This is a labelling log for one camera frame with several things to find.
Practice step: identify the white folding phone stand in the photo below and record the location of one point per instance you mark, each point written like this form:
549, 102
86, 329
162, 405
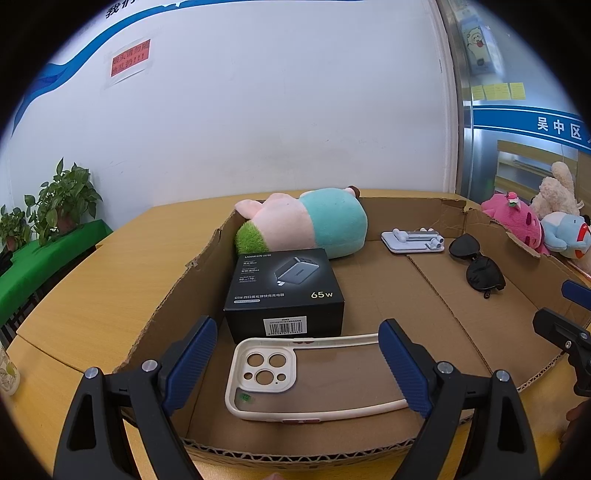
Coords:
401, 242

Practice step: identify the blue wave wall decal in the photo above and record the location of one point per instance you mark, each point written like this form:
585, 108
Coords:
60, 69

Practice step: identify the white phone case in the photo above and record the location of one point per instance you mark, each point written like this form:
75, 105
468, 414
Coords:
244, 364

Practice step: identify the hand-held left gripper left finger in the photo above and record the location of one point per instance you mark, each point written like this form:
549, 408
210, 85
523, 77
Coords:
189, 364

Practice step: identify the pink plush bear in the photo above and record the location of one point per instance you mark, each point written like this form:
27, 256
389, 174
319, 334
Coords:
512, 221

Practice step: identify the yellow sticky note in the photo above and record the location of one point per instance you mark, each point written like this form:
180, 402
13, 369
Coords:
496, 91
517, 90
477, 92

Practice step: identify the metal door frame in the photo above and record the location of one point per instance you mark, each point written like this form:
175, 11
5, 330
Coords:
457, 115

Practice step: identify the small potted green plant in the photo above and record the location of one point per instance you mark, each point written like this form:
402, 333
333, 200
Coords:
14, 228

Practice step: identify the beige plush toy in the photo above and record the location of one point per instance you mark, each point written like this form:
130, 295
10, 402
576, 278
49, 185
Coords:
556, 189

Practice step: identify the clear drink bottle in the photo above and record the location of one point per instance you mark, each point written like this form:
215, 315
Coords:
8, 374

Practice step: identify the blue and white plush toy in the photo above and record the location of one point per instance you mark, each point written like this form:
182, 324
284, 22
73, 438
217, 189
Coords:
568, 230

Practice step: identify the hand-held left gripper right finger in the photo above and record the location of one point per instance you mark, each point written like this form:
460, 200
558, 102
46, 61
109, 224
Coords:
406, 364

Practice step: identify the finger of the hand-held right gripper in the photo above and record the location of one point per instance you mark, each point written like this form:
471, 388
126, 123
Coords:
551, 325
577, 293

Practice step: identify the cartoon door sticker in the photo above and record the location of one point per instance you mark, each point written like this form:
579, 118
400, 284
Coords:
479, 46

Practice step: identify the green table cloth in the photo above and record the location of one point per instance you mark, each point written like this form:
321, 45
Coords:
55, 258

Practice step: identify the person's right hand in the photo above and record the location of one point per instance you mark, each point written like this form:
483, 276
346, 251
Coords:
579, 417

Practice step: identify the black charger box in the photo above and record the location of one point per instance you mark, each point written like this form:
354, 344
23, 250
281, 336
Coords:
286, 295

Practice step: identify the brown cardboard box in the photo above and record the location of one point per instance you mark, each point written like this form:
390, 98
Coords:
369, 286

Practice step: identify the red wall notice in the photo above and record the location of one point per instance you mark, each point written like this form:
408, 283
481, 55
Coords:
129, 62

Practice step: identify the black sunglasses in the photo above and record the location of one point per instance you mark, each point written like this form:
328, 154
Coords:
482, 274

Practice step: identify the large potted green plant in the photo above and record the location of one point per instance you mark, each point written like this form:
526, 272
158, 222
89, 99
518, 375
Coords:
64, 194

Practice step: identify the blue door banner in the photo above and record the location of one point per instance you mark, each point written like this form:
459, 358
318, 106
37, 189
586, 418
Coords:
531, 122

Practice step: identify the pink and teal plush pig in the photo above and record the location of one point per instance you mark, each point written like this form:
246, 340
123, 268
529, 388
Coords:
332, 221

